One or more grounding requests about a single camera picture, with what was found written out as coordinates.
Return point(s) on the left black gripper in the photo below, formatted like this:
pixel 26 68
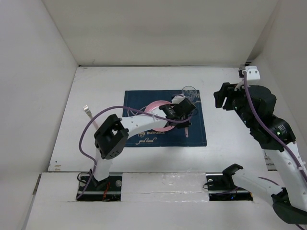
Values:
pixel 185 124

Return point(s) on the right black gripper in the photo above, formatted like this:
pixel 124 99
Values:
pixel 227 90

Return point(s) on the pink handled knife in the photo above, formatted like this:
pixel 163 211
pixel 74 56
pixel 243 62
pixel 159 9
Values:
pixel 186 132

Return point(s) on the clear drinking glass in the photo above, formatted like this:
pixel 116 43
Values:
pixel 189 92

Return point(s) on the navy fish placemat cloth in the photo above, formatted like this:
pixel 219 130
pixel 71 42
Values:
pixel 173 138

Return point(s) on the pink plastic plate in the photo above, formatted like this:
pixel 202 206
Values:
pixel 155 105

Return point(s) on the pink handled fork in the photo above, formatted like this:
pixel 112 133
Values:
pixel 89 114

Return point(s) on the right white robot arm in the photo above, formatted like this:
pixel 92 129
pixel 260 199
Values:
pixel 278 141

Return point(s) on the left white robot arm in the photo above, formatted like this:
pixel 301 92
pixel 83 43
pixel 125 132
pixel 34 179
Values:
pixel 112 135

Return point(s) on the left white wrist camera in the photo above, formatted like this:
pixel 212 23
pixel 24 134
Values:
pixel 177 98

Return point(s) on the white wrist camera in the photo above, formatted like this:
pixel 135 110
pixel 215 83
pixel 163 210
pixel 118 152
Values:
pixel 177 98
pixel 252 74

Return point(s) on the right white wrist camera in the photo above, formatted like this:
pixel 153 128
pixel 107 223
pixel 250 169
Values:
pixel 252 74

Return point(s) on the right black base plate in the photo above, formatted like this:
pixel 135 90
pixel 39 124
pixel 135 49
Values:
pixel 220 190

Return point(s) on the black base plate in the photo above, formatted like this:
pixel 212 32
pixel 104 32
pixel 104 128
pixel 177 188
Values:
pixel 107 191
pixel 220 190

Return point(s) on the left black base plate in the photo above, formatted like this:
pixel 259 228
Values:
pixel 107 191

